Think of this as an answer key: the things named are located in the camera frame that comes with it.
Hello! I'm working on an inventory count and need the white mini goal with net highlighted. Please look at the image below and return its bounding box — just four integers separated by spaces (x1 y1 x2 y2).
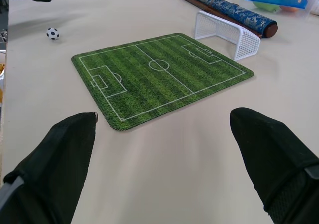
194 11 262 62

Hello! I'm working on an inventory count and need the clear plastic storage box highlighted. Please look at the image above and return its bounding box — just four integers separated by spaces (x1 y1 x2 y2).
239 0 319 19

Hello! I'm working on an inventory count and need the green soccer field mat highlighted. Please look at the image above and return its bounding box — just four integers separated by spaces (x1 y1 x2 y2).
71 32 255 132

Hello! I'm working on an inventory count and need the miniature soccer ball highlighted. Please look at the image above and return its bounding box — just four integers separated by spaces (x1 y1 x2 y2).
46 27 61 41

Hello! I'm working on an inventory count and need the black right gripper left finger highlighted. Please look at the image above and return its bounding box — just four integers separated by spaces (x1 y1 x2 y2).
0 112 98 224

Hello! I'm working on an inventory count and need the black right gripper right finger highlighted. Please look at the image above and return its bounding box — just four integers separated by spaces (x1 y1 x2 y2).
229 107 319 224

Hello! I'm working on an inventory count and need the blue patterned rolled scroll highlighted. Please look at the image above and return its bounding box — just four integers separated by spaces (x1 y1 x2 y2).
182 0 278 39

